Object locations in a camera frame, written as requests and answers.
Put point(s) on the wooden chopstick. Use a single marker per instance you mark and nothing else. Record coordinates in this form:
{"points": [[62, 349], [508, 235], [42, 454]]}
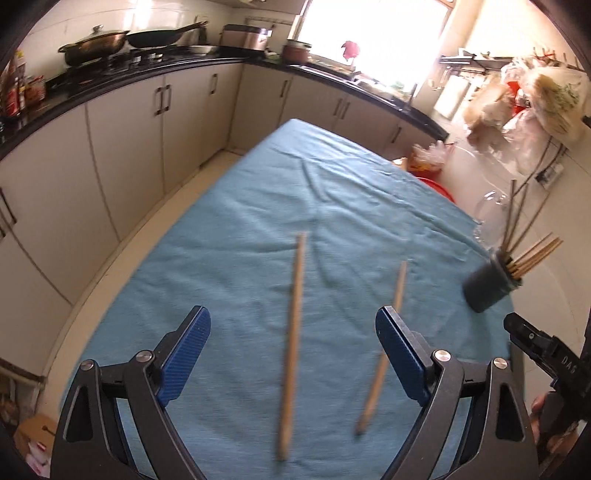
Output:
{"points": [[293, 346], [371, 397]]}

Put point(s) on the black kitchen countertop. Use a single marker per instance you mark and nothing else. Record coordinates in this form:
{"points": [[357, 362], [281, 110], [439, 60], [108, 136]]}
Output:
{"points": [[115, 81]]}

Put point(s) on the metal chopstick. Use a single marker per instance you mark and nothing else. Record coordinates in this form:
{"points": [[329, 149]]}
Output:
{"points": [[510, 217], [519, 217]]}

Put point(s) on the black wall rack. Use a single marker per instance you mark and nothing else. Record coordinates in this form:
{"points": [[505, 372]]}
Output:
{"points": [[471, 62]]}

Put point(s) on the clear plastic bag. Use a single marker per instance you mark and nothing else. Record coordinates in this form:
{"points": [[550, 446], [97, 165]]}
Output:
{"points": [[526, 143]]}

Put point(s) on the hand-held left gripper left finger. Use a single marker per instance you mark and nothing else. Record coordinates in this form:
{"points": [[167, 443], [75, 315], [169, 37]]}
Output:
{"points": [[189, 350]]}

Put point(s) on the clear glass pitcher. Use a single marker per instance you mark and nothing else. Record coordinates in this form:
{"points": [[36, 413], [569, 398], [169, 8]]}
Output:
{"points": [[489, 217]]}

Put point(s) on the bunch of wooden chopsticks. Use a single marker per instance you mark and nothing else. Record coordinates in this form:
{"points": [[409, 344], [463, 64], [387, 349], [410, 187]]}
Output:
{"points": [[535, 256]]}

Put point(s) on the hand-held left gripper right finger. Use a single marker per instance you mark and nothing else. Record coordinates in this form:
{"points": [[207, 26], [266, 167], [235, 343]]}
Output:
{"points": [[399, 355]]}

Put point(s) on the gas stove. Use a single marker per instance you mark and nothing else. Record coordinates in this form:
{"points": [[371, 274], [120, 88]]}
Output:
{"points": [[138, 60]]}

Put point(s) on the red cloth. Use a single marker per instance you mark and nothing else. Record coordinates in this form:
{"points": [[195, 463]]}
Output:
{"points": [[350, 50]]}

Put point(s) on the tan plastic bag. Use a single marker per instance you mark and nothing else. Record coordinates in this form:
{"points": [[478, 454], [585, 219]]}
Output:
{"points": [[489, 110]]}

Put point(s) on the black faucet post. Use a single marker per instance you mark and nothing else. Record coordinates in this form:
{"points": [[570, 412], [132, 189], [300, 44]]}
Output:
{"points": [[408, 96]]}

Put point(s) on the lidded metal pan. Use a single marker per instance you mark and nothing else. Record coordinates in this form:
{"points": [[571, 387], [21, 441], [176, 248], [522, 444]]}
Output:
{"points": [[94, 46]]}

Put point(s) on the red plastic basin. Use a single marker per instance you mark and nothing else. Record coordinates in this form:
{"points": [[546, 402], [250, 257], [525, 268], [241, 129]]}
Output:
{"points": [[436, 188]]}

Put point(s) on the white cutting board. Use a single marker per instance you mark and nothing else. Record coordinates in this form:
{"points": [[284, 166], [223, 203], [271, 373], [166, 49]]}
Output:
{"points": [[449, 97]]}

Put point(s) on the dark sauce bottle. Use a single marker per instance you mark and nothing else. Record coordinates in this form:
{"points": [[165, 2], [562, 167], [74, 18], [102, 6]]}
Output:
{"points": [[13, 90]]}

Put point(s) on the brown cooking pot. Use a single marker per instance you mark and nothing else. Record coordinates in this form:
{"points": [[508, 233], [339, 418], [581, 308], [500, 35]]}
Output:
{"points": [[296, 53]]}

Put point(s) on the dark grey chopstick holder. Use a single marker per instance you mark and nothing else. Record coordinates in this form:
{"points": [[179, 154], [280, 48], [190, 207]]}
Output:
{"points": [[485, 288]]}

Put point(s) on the kitchen window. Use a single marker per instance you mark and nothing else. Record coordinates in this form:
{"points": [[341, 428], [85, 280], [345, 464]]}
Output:
{"points": [[369, 32]]}

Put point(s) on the cardboard box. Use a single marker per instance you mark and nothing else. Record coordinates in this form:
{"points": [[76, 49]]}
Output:
{"points": [[37, 443]]}

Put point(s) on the red condiment jar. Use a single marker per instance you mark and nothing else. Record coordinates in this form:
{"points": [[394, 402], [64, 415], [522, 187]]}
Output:
{"points": [[36, 91]]}

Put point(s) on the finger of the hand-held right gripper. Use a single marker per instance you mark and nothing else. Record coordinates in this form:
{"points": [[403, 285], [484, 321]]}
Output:
{"points": [[528, 339]]}

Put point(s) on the beige lower cabinets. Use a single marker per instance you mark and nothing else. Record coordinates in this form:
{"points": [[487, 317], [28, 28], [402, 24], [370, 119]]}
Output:
{"points": [[124, 138]]}

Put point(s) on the blue tablecloth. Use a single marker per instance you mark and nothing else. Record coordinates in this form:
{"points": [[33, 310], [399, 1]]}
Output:
{"points": [[231, 240]]}

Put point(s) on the black wok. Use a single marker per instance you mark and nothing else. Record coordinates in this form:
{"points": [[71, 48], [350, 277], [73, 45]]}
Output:
{"points": [[152, 38]]}

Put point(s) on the yellowish plastic bag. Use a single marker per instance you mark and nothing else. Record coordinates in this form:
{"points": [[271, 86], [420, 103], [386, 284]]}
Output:
{"points": [[558, 101]]}

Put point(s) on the person's right hand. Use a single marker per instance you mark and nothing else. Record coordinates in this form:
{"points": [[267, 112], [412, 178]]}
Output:
{"points": [[537, 415]]}

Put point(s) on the white power strip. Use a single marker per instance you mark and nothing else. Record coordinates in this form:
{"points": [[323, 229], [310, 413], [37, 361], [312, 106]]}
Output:
{"points": [[550, 175]]}

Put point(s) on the black hook rail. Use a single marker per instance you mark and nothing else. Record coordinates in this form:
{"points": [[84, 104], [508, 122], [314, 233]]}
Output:
{"points": [[554, 57]]}

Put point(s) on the crumpled clear bag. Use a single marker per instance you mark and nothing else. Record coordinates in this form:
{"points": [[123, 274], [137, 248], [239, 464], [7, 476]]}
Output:
{"points": [[427, 158]]}

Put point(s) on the stainless steel appliance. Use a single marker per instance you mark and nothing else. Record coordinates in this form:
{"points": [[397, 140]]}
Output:
{"points": [[244, 38]]}

